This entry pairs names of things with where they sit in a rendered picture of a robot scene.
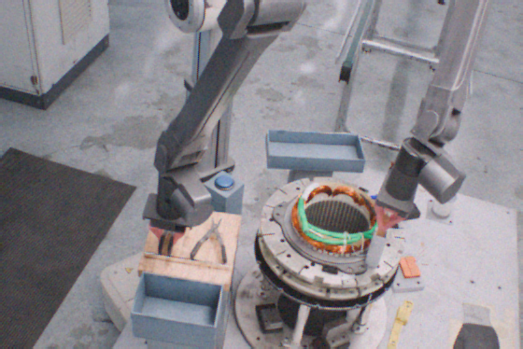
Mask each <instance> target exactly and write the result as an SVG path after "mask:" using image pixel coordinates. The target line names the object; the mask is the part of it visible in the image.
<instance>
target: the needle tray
mask: <svg viewBox="0 0 523 349"><path fill-rule="evenodd" d="M264 142H265V154H266V164H267V169H276V170H290V171H289V176H288V181H287V184H289V183H292V182H294V181H298V180H301V179H305V178H309V180H310V182H311V181H314V177H332V173H354V174H363V171H364V167H365V163H366V159H365V153H364V150H363V146H362V143H361V139H360V135H359V134H358V133H326V132H310V131H293V130H276V129H266V135H265V141H264Z"/></svg>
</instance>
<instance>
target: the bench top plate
mask: <svg viewBox="0 0 523 349"><path fill-rule="evenodd" d="M385 175H386V174H384V173H380V172H377V171H375V170H371V169H366V168H364V171H363V174H348V175H345V176H344V177H342V178H340V179H339V184H340V181H341V179H344V180H346V181H350V182H353V183H356V184H358V187H357V188H359V187H361V188H366V189H369V192H368V195H369V194H370V193H371V192H372V191H374V192H375V193H376V194H378V191H379V190H380V188H381V186H382V184H383V181H384V179H385ZM419 188H421V189H424V188H423V187H421V186H420V185H418V187H417V192H416V195H415V200H414V203H415V204H416V206H417V208H419V210H420V214H421V215H420V217H419V219H413V220H408V221H403V222H402V223H403V228H404V234H405V241H406V242H405V246H404V251H403V254H413V256H414V258H415V259H416V265H418V268H419V270H420V272H421V275H420V276H421V279H422V281H423V283H424V285H425V287H424V289H423V290H418V291H412V292H403V293H392V290H391V289H390V290H389V291H387V292H386V294H385V295H383V299H384V300H385V303H386V305H387V314H388V324H387V329H386V332H385V335H384V338H383V339H382V342H381V343H380V344H379V346H378V347H377V348H376V349H387V348H388V344H389V338H390V335H391V332H392V329H393V325H394V322H395V318H396V315H397V312H398V309H399V306H403V302H404V301H405V300H410V301H412V302H414V303H415V304H414V308H413V312H412V313H411V314H410V316H409V320H408V322H407V325H406V327H405V326H402V328H401V332H400V336H399V340H398V342H397V346H396V349H415V348H416V349H419V348H420V349H447V342H448V328H449V318H451V319H457V320H459V321H462V322H463V321H464V311H463V310H464V306H463V303H465V302H466V303H471V304H474V305H476V301H477V300H480V301H482V302H484V303H491V304H494V305H496V318H498V319H501V320H503V321H504V310H503V307H507V308H512V309H513V308H515V321H514V324H515V335H516V341H515V343H516V349H519V344H520V338H519V323H518V321H519V307H518V294H519V292H518V276H517V272H518V262H517V246H516V245H517V230H516V209H512V208H510V207H503V206H500V205H498V204H495V203H492V202H487V201H480V200H477V199H476V198H472V197H469V196H466V195H463V194H456V195H457V199H456V201H455V203H454V204H453V205H454V206H455V216H454V224H453V226H451V225H448V224H443V223H439V222H436V221H433V220H430V219H427V218H426V212H427V202H428V199H432V200H434V201H435V199H434V198H433V196H431V195H428V194H429V193H428V191H427V190H426V192H421V191H419ZM424 190H425V189H424ZM426 195H427V196H426ZM419 196H420V197H419ZM261 221H262V215H260V216H257V217H254V218H253V219H251V220H249V221H247V222H246V223H244V224H241V225H240V231H239V239H238V246H237V252H236V253H235V261H234V265H235V268H234V276H233V294H232V299H231V304H230V308H229V309H230V313H229V318H228V323H227V328H226V332H225V337H224V341H225V342H224V346H223V349H255V348H253V346H252V345H251V344H250V343H249V342H248V341H247V339H246V338H245V336H244V334H243V332H242V330H241V329H240V327H239V325H238V322H237V319H236V315H235V297H236V292H237V290H238V285H239V284H240V282H241V280H242V279H243V277H244V276H245V274H247V273H248V272H249V269H250V268H252V267H253V266H254V265H255V264H257V262H256V259H255V254H254V241H255V237H256V236H257V235H256V233H257V230H258V228H259V226H260V224H261ZM422 242H424V245H425V246H422V245H421V243H422ZM426 246H427V247H426ZM419 248H420V249H419ZM422 250H424V252H423V251H422ZM418 253H419V254H418ZM435 265H436V266H435ZM512 293H513V294H512ZM400 295H401V296H402V297H403V298H402V297H401V296H400ZM440 310H441V311H440ZM442 312H443V313H442ZM435 316H436V317H435ZM436 318H437V319H438V320H437V319H436ZM441 318H442V319H441ZM443 320H444V321H445V322H444V321H443ZM440 321H441V322H440ZM420 324H421V325H420ZM421 329H422V330H421ZM420 333H421V334H420ZM409 334H411V335H409ZM412 335H416V336H412ZM421 336H422V337H421ZM145 340H146V339H143V338H137V337H133V328H132V321H131V317H130V318H129V319H128V321H127V322H126V325H125V327H124V328H123V330H122V333H121V334H120V336H119V337H118V339H117V341H116V343H115V344H114V347H113V349H147V345H146V344H145Z"/></svg>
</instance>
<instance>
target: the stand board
mask: <svg viewBox="0 0 523 349"><path fill-rule="evenodd" d="M212 217H213V218H214V221H215V223H216V224H217V223H218V222H219V220H220V219H221V218H222V220H221V223H220V224H219V227H218V230H219V233H221V235H220V237H221V238H222V241H223V243H224V244H225V249H226V254H227V263H224V264H230V270H229V271H224V270H219V269H212V268H207V267H200V266H194V265H188V264H187V263H186V264H182V263H176V262H173V261H169V260H165V259H158V258H148V257H144V251H148V252H153V253H158V245H159V240H158V238H157V237H156V236H155V235H154V234H153V232H152V231H151V230H149V233H148V237H147V242H146V244H145V247H144V250H143V253H142V255H141V256H142V258H141V260H140V262H139V265H138V268H137V270H138V277H140V276H141V273H142V272H153V273H159V274H165V275H171V276H177V277H183V278H190V279H195V280H201V281H207V282H213V283H219V284H224V290H225V291H229V288H230V283H231V279H232V273H233V265H234V255H235V250H236V246H237V240H238V235H239V231H240V225H241V219H242V216H239V215H233V214H227V213H221V212H213V214H212V216H211V217H210V218H209V219H208V220H207V221H205V222H204V223H202V225H200V226H197V227H192V230H190V228H187V229H186V232H185V235H184V236H183V237H181V239H179V240H178V241H177V242H176V244H174V245H173V247H174V249H173V252H172V254H171V255H170V256H176V257H183V258H191V251H192V249H193V247H194V246H195V245H196V243H197V242H198V241H200V240H201V238H202V237H203V236H204V234H206V232H207V231H209V230H210V229H211V228H212ZM170 239H171V233H170V232H168V234H167V236H166V238H165V241H164V244H163V246H164V248H163V251H162V254H165V255H167V247H168V245H169V241H170ZM194 259H200V260H206V261H212V262H218V263H222V258H221V252H220V247H219V242H218V240H216V239H208V241H207V240H205V242H204V243H203V244H202V246H201V247H200V249H199V251H198V252H197V254H196V255H195V258H194Z"/></svg>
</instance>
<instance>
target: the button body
mask: <svg viewBox="0 0 523 349"><path fill-rule="evenodd" d="M220 175H227V176H229V177H231V178H232V179H233V180H234V188H233V189H231V190H218V189H217V188H215V186H214V180H215V179H216V178H217V177H218V176H220ZM204 187H205V188H206V189H207V190H208V191H209V193H210V195H211V198H212V202H211V204H212V205H213V206H214V212H221V213H227V214H233V215H239V216H241V215H242V208H243V200H244V191H245V183H244V182H242V181H240V180H239V179H237V178H235V177H234V176H232V175H230V174H228V173H225V172H224V171H221V172H220V173H217V174H216V175H214V176H213V177H212V179H210V180H209V181H208V182H206V183H205V184H204Z"/></svg>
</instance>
